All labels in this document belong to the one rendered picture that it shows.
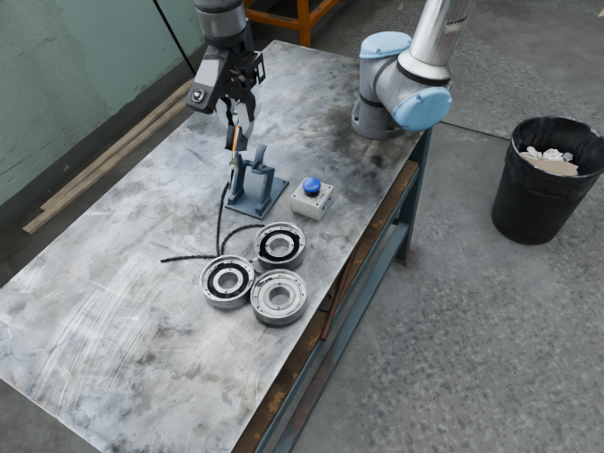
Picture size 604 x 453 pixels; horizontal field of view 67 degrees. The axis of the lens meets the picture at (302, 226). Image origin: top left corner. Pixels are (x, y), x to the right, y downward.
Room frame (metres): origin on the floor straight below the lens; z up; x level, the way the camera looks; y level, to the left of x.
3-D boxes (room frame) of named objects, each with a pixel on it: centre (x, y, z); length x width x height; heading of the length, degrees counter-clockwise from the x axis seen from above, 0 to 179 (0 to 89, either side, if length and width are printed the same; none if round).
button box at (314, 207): (0.69, -0.03, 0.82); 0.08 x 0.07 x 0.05; 146
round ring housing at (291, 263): (0.56, 0.05, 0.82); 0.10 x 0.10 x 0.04
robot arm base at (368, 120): (0.96, -0.23, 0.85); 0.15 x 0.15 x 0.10
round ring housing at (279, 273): (0.45, 0.06, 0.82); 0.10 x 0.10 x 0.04
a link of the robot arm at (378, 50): (0.95, -0.24, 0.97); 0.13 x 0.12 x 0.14; 15
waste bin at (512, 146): (1.20, -0.96, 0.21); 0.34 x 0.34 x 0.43
